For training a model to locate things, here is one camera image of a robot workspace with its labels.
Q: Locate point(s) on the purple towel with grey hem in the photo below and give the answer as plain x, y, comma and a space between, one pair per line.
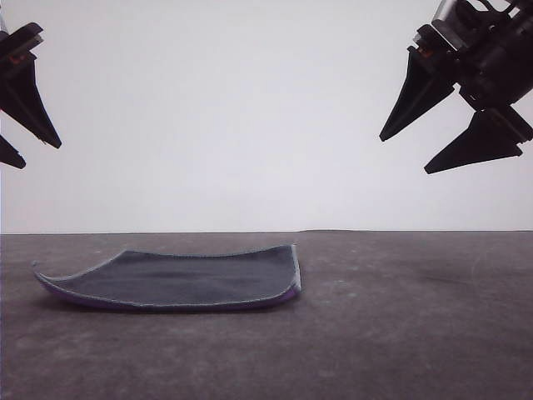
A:
187, 281

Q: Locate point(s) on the grey table cloth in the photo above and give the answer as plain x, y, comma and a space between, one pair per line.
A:
375, 333

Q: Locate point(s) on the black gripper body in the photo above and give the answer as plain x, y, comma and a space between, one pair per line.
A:
21, 41
495, 62

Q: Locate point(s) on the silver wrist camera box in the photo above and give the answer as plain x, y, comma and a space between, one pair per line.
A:
446, 23

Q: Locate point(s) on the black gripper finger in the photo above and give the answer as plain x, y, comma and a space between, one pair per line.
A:
416, 91
487, 141
10, 154
29, 100

